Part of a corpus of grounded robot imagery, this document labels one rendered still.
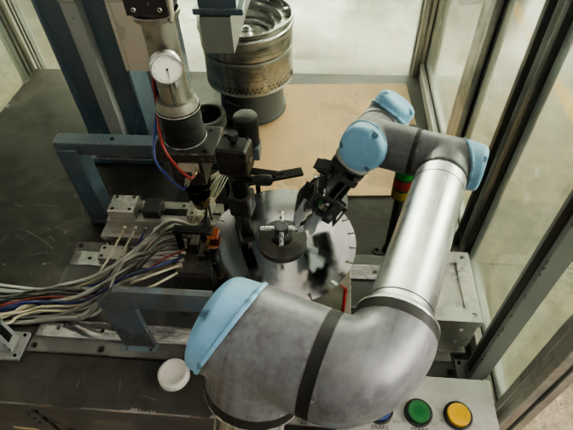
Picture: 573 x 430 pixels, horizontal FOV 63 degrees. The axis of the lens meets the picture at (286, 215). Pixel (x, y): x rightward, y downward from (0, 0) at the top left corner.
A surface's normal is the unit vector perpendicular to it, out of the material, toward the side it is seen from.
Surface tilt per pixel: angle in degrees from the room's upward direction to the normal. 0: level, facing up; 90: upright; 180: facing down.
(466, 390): 0
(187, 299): 90
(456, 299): 0
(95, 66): 90
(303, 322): 9
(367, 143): 69
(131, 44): 90
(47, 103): 0
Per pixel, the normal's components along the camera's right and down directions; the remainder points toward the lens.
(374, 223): -0.03, -0.66
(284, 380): -0.33, 0.12
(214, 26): -0.08, 0.75
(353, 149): -0.38, 0.41
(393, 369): 0.38, -0.18
